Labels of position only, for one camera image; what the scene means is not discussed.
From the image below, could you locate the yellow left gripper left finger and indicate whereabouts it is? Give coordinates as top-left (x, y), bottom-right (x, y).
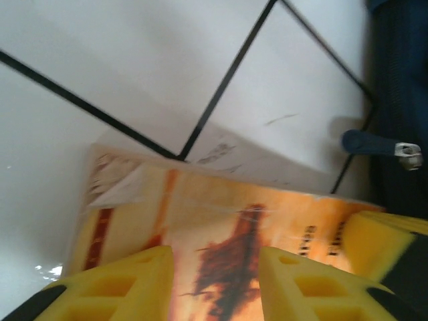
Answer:
top-left (0, 245), bottom-right (174, 321)

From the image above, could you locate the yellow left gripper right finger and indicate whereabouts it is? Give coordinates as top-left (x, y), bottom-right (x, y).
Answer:
top-left (260, 246), bottom-right (428, 321)

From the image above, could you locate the navy blue backpack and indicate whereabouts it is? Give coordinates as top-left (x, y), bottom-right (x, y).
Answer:
top-left (340, 0), bottom-right (428, 215)

